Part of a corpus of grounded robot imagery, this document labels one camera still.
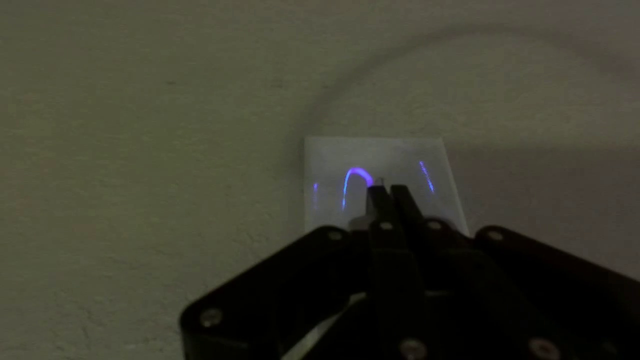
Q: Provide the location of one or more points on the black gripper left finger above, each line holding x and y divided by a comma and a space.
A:
313, 293

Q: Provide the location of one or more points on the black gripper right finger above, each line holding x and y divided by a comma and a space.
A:
507, 293

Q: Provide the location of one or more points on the white light switch plate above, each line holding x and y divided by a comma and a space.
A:
332, 167

